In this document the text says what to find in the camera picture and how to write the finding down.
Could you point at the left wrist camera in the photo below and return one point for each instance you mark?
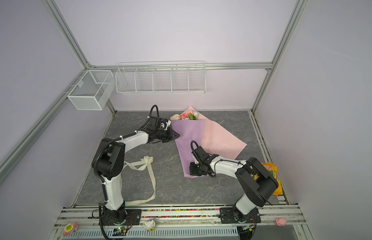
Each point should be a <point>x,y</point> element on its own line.
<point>157,123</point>

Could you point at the aluminium enclosure frame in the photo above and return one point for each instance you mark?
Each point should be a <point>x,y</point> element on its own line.
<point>24,145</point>

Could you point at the pink pig toy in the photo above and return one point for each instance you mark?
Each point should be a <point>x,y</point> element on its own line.
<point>280,222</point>

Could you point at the cream fake rose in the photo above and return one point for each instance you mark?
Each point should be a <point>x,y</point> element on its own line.
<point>175,117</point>

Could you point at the pink green round toy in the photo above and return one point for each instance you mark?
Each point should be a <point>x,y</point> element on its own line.
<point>70,228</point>

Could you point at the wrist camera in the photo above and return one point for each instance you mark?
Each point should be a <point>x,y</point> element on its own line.
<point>199,151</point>
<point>157,123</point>

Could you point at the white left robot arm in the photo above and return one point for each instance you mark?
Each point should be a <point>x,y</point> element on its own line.
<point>109,163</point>

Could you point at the white wire shelf basket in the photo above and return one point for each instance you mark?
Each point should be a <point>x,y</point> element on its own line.
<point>161,77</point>

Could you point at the front rail base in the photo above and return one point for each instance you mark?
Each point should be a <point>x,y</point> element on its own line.
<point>179,222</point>

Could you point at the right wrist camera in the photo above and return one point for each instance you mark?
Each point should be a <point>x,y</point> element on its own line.
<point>199,151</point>

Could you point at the white crumpled toy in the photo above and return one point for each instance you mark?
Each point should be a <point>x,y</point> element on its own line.
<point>150,225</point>

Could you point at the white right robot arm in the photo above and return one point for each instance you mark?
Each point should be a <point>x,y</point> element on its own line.
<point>256,181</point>

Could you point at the red pink fake rose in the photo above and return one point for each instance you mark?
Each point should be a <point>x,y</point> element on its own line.
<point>183,116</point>

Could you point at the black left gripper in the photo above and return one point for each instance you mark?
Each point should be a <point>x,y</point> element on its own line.
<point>171,134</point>

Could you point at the cream printed ribbon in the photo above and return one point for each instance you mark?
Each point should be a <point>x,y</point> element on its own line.
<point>144,180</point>

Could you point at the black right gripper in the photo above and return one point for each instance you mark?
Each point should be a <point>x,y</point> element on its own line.
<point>192,171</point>

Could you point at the pink purple wrapping paper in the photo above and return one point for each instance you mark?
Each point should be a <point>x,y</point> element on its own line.
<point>208,134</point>

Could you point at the white mesh box basket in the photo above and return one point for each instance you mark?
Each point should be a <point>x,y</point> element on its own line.
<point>93,90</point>

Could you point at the white fake rose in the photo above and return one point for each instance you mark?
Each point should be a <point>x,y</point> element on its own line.
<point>195,115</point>

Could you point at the yellow snack bag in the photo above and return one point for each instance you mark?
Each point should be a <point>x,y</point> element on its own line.
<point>273,170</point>

